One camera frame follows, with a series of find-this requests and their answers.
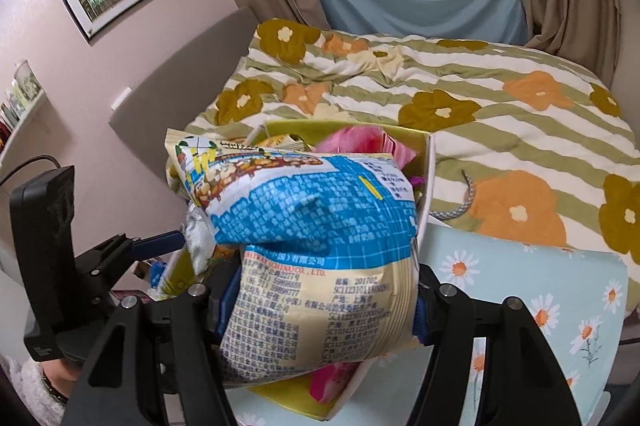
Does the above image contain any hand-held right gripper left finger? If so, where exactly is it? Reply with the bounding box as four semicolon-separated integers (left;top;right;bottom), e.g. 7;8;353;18
60;256;246;426

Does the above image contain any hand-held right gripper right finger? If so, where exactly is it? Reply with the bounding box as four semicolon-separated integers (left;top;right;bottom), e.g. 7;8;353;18
405;263;583;426

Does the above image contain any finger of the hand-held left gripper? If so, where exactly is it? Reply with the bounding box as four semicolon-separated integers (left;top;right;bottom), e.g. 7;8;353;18
127;230;186;258

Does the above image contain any blue yellow snack bag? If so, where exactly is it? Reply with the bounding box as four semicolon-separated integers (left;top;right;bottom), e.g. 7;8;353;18
165;129;426;389

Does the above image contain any green cardboard box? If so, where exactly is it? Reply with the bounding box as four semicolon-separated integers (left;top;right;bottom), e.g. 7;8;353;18
150;119;436;422

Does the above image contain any person's left forearm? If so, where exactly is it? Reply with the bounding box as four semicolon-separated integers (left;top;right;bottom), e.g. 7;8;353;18
0;353;81;426

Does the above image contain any pink snack packet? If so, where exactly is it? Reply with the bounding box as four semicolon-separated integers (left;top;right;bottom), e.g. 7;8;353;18
320;123;418;172
307;363;362;403

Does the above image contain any daisy print tablecloth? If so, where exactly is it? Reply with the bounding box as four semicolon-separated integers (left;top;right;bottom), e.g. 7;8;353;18
235;223;631;426

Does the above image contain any grey headboard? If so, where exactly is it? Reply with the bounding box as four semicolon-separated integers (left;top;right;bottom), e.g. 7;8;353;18
109;6;258;157

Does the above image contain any yellow snack packet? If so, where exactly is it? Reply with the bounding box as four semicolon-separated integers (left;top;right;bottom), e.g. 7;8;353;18
260;133;311;153

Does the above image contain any row of jars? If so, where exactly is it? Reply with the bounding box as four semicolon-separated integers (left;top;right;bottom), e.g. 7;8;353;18
0;59;45;139

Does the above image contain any floral striped blanket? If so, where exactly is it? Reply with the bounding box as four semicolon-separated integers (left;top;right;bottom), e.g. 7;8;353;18
182;19;640;267

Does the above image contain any black cable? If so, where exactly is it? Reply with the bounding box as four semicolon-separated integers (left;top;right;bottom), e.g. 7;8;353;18
0;155;63;187

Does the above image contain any grey braided cable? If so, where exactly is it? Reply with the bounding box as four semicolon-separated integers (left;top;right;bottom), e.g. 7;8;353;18
432;171;476;222

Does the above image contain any white wall shelf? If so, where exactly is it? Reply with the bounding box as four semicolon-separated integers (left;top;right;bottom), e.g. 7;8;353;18
0;94;53;167

